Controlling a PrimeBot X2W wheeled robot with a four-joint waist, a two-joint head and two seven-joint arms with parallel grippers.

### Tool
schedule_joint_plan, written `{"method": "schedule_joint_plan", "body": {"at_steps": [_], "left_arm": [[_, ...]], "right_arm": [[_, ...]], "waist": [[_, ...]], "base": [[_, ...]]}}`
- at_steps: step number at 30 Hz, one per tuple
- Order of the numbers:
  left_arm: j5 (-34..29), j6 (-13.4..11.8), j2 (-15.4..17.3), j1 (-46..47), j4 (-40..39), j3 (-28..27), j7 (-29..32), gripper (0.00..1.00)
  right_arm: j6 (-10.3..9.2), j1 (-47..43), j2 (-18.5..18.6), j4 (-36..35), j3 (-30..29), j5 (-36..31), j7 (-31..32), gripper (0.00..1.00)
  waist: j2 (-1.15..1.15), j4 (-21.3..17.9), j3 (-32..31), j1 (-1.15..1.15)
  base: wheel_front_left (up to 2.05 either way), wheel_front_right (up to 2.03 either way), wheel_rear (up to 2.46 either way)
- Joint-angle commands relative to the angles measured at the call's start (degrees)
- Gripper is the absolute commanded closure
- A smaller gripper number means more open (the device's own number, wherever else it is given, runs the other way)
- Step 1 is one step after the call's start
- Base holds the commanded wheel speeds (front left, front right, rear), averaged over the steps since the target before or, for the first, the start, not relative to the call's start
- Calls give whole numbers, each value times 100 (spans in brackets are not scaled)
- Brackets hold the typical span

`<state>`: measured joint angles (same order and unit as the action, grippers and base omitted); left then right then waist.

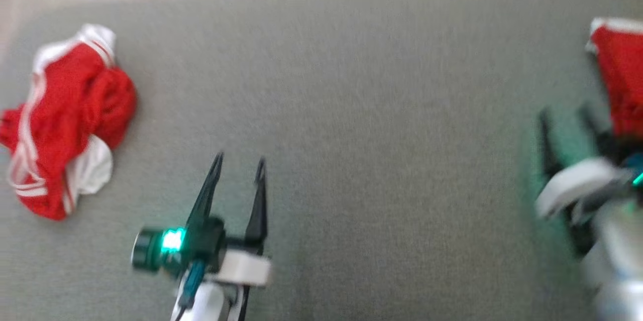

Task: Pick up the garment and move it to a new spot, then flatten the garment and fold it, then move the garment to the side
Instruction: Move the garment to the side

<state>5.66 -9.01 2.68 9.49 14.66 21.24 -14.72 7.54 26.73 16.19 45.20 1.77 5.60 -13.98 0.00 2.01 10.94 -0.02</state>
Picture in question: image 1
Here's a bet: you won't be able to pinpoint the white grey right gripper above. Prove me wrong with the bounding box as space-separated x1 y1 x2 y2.
534 104 643 219

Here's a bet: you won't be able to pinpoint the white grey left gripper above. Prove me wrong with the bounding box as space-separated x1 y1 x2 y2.
131 152 273 287

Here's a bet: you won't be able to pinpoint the red jersey with number print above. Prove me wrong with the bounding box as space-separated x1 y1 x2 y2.
585 17 643 140

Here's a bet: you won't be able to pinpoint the large grey sofa seat cushion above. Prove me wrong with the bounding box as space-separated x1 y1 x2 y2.
0 0 643 321

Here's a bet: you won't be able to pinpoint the red shorts with white stripes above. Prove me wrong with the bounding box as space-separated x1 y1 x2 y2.
0 23 138 222

